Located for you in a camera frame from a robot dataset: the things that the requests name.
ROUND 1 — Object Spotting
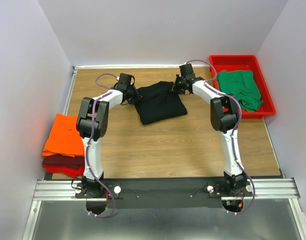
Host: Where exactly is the black t shirt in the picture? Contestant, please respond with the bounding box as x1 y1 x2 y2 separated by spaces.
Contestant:
135 81 188 125

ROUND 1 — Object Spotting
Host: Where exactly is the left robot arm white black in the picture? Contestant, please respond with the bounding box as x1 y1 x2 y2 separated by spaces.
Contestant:
76 73 141 198

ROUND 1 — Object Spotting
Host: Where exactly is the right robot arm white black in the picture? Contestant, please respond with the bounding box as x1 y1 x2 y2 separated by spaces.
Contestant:
172 62 247 196

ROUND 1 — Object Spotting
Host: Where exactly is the green t shirt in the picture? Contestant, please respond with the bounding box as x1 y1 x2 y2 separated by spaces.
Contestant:
217 70 263 112

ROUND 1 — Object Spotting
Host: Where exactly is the red plastic bin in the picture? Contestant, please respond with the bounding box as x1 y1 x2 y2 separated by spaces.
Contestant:
209 55 276 119

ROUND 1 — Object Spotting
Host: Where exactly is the orange folded t shirt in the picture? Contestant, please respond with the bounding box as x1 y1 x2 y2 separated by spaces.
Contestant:
42 113 84 158

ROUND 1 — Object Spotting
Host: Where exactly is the red folded t shirt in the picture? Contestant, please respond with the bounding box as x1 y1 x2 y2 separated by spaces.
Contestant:
42 164 84 178

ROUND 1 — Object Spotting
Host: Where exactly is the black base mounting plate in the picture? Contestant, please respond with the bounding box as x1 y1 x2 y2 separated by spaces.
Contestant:
74 177 253 213

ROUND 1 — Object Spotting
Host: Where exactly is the aluminium frame rail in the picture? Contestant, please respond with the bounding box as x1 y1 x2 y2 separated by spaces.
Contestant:
33 178 300 201

